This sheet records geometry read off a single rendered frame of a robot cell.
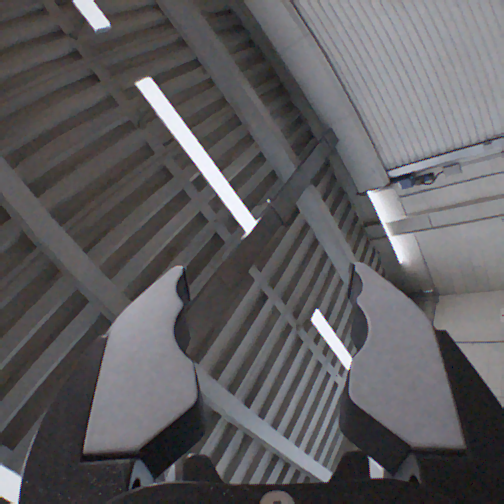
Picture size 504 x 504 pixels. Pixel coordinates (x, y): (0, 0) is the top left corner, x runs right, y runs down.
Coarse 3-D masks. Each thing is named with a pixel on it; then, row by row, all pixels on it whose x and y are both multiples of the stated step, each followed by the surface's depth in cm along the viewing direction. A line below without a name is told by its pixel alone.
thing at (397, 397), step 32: (352, 288) 12; (384, 288) 10; (352, 320) 10; (384, 320) 9; (416, 320) 8; (384, 352) 7; (416, 352) 7; (352, 384) 7; (384, 384) 7; (416, 384) 6; (448, 384) 6; (352, 416) 6; (384, 416) 6; (416, 416) 6; (448, 416) 6; (384, 448) 6; (416, 448) 5; (448, 448) 5
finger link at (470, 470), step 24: (456, 360) 7; (456, 384) 6; (480, 384) 6; (480, 408) 6; (480, 432) 5; (408, 456) 5; (432, 456) 5; (456, 456) 5; (480, 456) 5; (408, 480) 5; (432, 480) 4; (456, 480) 4; (480, 480) 4
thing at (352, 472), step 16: (192, 464) 5; (208, 464) 5; (352, 464) 5; (368, 464) 5; (192, 480) 5; (208, 480) 5; (336, 480) 5; (352, 480) 4; (368, 480) 4; (384, 480) 4; (400, 480) 4; (128, 496) 4; (144, 496) 4; (160, 496) 4; (176, 496) 4; (192, 496) 4; (208, 496) 4; (224, 496) 4; (240, 496) 4; (256, 496) 4; (272, 496) 4; (288, 496) 4; (304, 496) 4; (320, 496) 4; (336, 496) 4; (352, 496) 4; (368, 496) 4; (384, 496) 4; (400, 496) 4; (416, 496) 4; (432, 496) 4
